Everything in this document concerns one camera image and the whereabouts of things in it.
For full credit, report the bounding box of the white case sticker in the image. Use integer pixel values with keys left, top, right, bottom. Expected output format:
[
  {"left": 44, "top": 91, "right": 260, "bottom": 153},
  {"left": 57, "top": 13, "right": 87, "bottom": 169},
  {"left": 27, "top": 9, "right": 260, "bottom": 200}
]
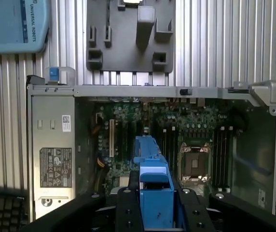
[{"left": 258, "top": 189, "right": 267, "bottom": 209}]

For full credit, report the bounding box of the green motherboard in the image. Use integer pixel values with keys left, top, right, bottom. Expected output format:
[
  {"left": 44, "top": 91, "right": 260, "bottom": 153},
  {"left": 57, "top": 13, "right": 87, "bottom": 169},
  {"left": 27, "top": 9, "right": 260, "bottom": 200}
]
[{"left": 89, "top": 98, "right": 276, "bottom": 216}]

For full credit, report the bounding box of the grey power supply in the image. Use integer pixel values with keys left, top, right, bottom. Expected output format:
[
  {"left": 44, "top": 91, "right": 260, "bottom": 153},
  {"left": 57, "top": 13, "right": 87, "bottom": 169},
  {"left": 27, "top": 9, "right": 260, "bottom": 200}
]
[{"left": 31, "top": 95, "right": 76, "bottom": 219}]

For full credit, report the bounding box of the grey parts rack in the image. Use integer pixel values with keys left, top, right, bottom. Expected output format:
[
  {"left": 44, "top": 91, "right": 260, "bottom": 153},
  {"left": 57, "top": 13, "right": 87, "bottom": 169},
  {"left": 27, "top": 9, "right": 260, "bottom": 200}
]
[{"left": 86, "top": 0, "right": 177, "bottom": 86}]

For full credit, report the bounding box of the silver chipset heatsink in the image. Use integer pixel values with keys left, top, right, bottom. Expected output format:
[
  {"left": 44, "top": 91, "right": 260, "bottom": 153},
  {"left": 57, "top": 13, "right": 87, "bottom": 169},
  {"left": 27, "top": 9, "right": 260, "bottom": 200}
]
[{"left": 119, "top": 175, "right": 131, "bottom": 187}]

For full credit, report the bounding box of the CPU socket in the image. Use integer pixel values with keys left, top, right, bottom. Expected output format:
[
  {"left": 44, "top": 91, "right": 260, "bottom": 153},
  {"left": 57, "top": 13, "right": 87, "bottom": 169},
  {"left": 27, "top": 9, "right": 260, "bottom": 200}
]
[{"left": 178, "top": 142, "right": 213, "bottom": 188}]

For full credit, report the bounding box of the black RAM slot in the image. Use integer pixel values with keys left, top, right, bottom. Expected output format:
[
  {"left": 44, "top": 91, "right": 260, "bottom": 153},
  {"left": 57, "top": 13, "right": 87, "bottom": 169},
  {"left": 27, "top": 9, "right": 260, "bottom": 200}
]
[
  {"left": 166, "top": 128, "right": 172, "bottom": 167},
  {"left": 227, "top": 125, "right": 234, "bottom": 193},
  {"left": 212, "top": 127, "right": 219, "bottom": 190},
  {"left": 223, "top": 125, "right": 229, "bottom": 192},
  {"left": 171, "top": 125, "right": 177, "bottom": 174},
  {"left": 176, "top": 127, "right": 181, "bottom": 170},
  {"left": 161, "top": 128, "right": 167, "bottom": 160},
  {"left": 218, "top": 125, "right": 224, "bottom": 191}
]

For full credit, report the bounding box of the white expansion slot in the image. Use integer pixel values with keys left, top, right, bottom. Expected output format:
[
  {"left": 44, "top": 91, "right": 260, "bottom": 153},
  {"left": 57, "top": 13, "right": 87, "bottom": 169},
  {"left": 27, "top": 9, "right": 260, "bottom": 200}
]
[{"left": 109, "top": 119, "right": 116, "bottom": 157}]

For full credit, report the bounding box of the black keyboard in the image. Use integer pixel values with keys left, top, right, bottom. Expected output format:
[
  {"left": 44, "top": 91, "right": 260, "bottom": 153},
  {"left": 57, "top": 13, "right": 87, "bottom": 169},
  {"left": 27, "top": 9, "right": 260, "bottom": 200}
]
[{"left": 0, "top": 188, "right": 29, "bottom": 232}]

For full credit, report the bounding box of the metal socket cover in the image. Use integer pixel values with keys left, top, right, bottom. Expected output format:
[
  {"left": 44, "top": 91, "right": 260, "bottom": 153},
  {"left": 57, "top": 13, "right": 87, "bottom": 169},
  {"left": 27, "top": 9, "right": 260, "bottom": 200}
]
[{"left": 180, "top": 175, "right": 211, "bottom": 188}]

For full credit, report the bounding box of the open grey PC case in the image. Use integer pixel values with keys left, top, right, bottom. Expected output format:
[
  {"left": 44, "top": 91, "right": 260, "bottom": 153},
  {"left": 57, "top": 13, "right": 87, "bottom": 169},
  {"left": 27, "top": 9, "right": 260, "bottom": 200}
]
[{"left": 26, "top": 66, "right": 276, "bottom": 232}]

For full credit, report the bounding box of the blue case latch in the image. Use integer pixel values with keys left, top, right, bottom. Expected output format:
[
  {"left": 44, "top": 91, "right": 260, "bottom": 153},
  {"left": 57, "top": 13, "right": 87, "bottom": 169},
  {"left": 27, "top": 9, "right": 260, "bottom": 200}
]
[{"left": 48, "top": 67, "right": 58, "bottom": 82}]

